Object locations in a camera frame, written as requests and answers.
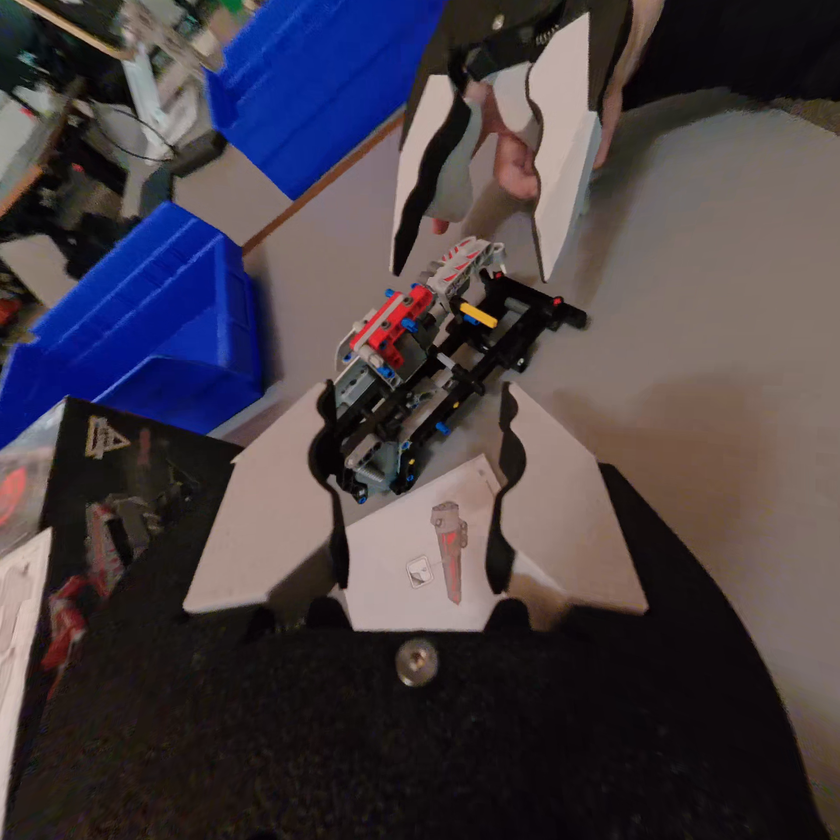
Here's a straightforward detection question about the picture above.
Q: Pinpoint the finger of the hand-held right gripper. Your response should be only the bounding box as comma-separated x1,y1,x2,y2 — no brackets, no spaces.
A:
527,12,605,284
389,72,475,278

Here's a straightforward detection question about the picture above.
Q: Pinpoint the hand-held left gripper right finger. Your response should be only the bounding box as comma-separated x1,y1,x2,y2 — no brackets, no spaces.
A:
486,382,652,634

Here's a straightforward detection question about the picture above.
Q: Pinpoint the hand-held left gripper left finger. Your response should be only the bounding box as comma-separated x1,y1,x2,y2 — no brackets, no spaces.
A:
182,381,352,618

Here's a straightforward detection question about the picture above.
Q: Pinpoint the toy brick vehicle model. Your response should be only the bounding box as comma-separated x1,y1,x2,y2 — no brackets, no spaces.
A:
308,236,589,506

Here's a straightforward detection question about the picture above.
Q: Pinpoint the person's right forearm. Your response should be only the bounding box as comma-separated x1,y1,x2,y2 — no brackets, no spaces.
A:
620,0,840,112

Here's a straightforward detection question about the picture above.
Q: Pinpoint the person's right hand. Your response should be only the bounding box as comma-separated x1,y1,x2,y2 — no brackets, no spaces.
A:
430,85,624,236

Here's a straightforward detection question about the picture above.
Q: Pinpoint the blue storage bin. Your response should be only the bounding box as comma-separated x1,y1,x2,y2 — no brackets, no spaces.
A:
206,0,454,201
0,200,266,447

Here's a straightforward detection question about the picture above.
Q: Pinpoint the white instruction booklet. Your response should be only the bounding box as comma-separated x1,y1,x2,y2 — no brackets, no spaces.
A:
341,453,503,634

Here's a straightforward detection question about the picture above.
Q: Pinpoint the black toy box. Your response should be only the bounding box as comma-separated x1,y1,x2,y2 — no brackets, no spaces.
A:
0,395,245,697

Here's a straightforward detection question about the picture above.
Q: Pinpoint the black power adapter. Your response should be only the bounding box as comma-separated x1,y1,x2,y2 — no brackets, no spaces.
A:
172,131,227,178

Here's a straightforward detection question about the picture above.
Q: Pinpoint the white printed paper sheet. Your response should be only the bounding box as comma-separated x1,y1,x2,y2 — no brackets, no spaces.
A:
0,528,55,802

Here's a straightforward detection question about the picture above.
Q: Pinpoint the black cable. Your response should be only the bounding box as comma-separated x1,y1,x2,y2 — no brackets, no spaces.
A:
85,101,178,165

